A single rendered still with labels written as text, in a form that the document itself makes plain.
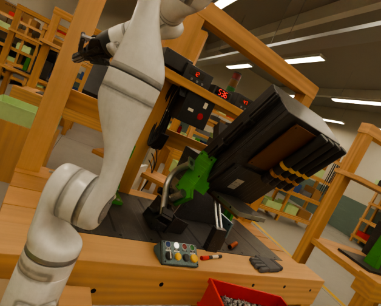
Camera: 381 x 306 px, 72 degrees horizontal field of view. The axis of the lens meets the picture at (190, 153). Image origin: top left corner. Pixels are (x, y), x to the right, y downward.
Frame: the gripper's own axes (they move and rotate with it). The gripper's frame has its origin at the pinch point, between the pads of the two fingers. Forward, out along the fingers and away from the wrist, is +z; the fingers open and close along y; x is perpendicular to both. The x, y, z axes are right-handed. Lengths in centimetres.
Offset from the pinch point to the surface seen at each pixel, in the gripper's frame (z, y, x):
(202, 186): -18, -58, 32
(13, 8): 638, -324, -782
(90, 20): 7.4, -11.8, -33.7
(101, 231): 12, -28, 49
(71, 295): 6, -11, 66
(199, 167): -18, -55, 23
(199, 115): -20, -61, -6
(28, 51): 615, -387, -638
